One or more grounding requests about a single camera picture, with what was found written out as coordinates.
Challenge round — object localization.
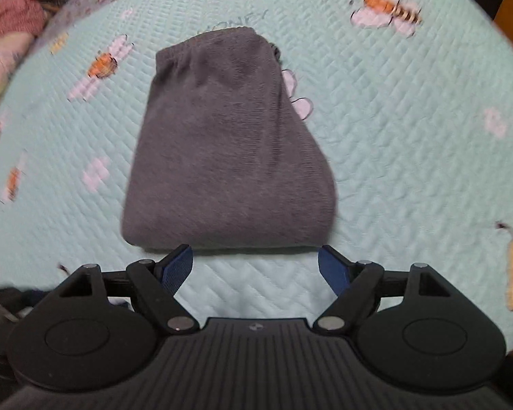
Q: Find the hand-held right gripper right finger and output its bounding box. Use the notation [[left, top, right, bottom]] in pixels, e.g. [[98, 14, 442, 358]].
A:
[[316, 245, 451, 334]]

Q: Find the bee print quilted bedspread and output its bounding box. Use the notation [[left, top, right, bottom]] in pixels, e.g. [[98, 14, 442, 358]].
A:
[[0, 0, 513, 351]]

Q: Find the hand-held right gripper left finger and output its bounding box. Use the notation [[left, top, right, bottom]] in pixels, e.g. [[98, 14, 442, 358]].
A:
[[58, 243, 199, 334]]

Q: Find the pink fuzzy garment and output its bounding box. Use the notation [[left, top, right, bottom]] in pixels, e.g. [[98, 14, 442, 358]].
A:
[[0, 0, 75, 37]]

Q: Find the floral pillow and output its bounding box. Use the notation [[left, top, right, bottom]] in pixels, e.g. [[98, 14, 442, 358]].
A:
[[0, 32, 37, 137]]

